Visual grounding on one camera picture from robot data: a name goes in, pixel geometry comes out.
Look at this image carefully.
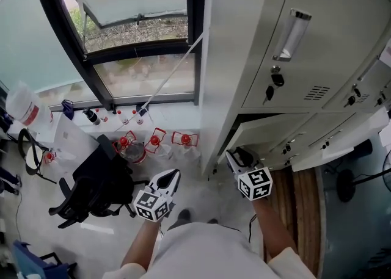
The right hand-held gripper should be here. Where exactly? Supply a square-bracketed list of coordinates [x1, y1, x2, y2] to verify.
[225, 147, 273, 201]

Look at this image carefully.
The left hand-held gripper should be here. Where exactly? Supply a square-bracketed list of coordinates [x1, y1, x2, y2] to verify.
[133, 168, 182, 222]

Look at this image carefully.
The grey metal cabinet door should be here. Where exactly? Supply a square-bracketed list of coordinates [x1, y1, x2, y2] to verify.
[225, 113, 315, 162]

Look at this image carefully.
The grey metal locker cabinet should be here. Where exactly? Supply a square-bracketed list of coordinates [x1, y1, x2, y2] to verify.
[200, 0, 391, 181]

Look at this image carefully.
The person's right forearm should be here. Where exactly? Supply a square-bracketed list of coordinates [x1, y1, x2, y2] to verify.
[252, 198, 299, 262]

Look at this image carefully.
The person's left forearm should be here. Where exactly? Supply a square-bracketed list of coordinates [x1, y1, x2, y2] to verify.
[121, 218, 163, 268]

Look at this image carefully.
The clear water jug red label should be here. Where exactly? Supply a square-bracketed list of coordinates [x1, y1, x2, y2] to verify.
[112, 131, 148, 165]

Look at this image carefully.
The black office chair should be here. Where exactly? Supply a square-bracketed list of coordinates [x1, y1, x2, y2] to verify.
[48, 134, 150, 229]

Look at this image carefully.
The wooden plank step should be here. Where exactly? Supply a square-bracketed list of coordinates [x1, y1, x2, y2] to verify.
[263, 166, 322, 276]

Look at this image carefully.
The person's white shirt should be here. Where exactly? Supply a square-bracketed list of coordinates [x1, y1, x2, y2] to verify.
[117, 222, 317, 279]

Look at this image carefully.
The group of black locker keys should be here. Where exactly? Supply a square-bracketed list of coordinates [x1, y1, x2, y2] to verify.
[262, 73, 389, 175]

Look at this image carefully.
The black standing fan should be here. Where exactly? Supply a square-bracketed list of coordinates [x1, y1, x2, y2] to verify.
[335, 149, 391, 203]

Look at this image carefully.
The black drink bottle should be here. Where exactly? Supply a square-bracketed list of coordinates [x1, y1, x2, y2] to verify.
[82, 107, 101, 126]

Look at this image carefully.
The white water dispenser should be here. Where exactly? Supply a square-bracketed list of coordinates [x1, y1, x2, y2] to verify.
[39, 112, 100, 162]

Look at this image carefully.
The thin white pole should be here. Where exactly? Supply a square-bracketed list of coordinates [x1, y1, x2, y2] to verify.
[134, 32, 206, 114]

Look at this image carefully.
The blue waste bin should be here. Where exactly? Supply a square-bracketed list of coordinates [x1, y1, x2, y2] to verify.
[354, 139, 374, 159]

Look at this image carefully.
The blue bag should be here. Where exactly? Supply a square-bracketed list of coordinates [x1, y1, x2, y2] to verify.
[60, 99, 76, 120]

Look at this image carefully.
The black framed window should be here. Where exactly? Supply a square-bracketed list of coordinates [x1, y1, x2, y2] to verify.
[29, 0, 205, 111]

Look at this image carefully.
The blue chair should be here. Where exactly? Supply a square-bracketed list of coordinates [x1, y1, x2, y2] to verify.
[11, 239, 78, 279]

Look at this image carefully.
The inverted clear dispenser water bottle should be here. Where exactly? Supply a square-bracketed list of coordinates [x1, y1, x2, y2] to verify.
[5, 81, 54, 128]

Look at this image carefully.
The black frame white seat stool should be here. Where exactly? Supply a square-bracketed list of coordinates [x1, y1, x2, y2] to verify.
[17, 128, 57, 184]

